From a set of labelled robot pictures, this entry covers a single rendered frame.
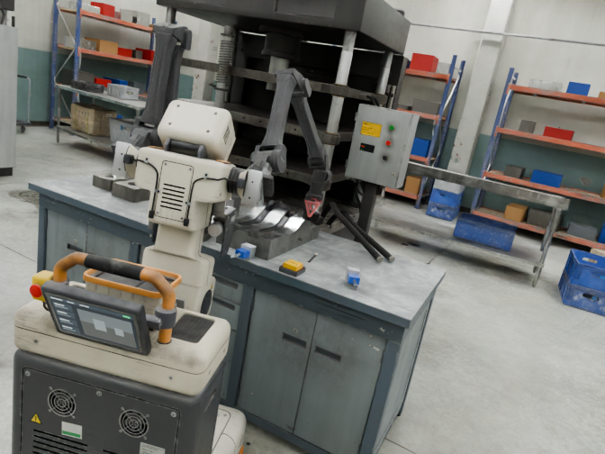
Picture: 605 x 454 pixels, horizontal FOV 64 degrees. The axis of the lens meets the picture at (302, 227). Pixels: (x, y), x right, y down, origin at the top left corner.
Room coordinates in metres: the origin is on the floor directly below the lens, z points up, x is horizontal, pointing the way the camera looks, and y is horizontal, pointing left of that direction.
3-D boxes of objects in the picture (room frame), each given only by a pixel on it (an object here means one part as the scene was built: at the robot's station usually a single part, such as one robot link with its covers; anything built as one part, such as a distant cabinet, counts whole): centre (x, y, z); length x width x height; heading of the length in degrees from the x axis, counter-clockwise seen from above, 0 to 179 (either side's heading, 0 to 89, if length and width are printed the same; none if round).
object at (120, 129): (7.12, 2.71, 0.42); 0.60 x 0.42 x 0.33; 58
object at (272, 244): (2.16, 0.13, 0.87); 0.50 x 0.26 x 0.14; 157
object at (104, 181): (2.57, 1.05, 0.83); 0.17 x 0.13 x 0.06; 157
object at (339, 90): (3.20, 0.32, 1.45); 1.29 x 0.82 x 0.19; 67
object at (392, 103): (3.63, 0.14, 0.90); 1.31 x 0.16 x 1.80; 67
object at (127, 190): (2.46, 0.88, 0.84); 0.20 x 0.15 x 0.07; 157
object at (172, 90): (1.83, 0.57, 1.40); 0.11 x 0.06 x 0.43; 83
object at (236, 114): (3.20, 0.31, 1.20); 1.29 x 0.83 x 0.19; 67
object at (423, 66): (8.36, -0.98, 1.17); 2.06 x 0.65 x 2.34; 64
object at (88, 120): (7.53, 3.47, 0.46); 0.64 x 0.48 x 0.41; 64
